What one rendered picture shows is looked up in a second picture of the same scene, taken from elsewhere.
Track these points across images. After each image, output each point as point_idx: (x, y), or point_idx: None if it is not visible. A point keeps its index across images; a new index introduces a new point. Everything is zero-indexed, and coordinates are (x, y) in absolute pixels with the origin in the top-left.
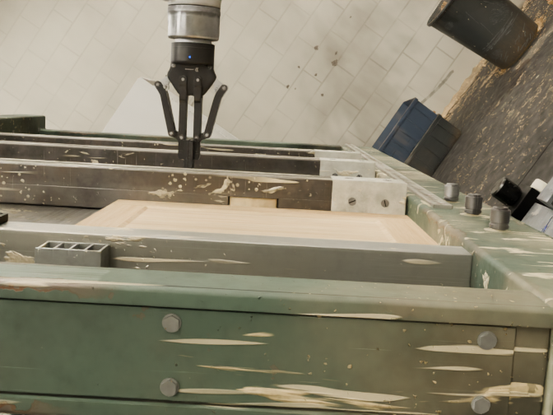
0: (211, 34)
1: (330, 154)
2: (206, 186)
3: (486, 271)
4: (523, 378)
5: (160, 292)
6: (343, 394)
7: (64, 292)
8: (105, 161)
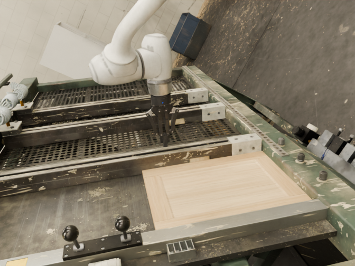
0: (170, 91)
1: (194, 92)
2: (179, 157)
3: (341, 221)
4: None
5: None
6: None
7: None
8: (105, 127)
